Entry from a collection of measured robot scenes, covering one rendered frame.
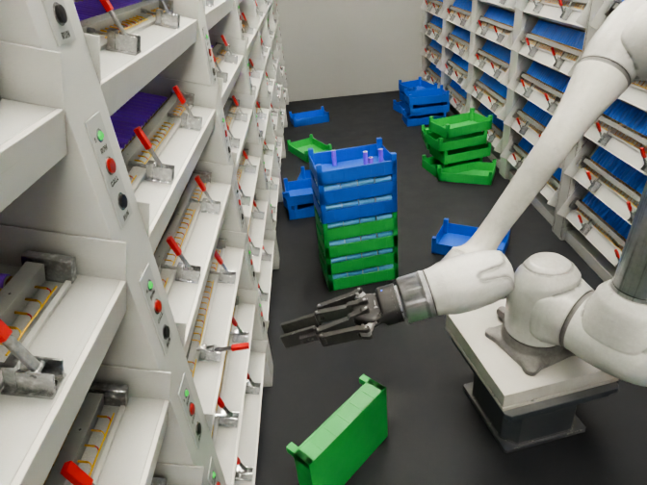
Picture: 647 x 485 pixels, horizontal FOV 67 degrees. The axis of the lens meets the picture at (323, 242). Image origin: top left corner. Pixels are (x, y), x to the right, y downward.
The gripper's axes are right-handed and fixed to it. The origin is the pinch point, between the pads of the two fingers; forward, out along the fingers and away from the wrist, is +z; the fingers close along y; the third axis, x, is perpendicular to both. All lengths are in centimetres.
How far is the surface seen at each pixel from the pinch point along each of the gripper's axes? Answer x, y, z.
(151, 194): 37.5, -6.1, 9.7
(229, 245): 1.0, 42.3, 19.8
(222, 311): -0.2, 14.6, 18.4
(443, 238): -71, 124, -47
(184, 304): 18.4, -7.7, 13.7
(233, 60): 38, 96, 9
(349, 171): -11, 93, -16
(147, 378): 21.9, -27.8, 12.6
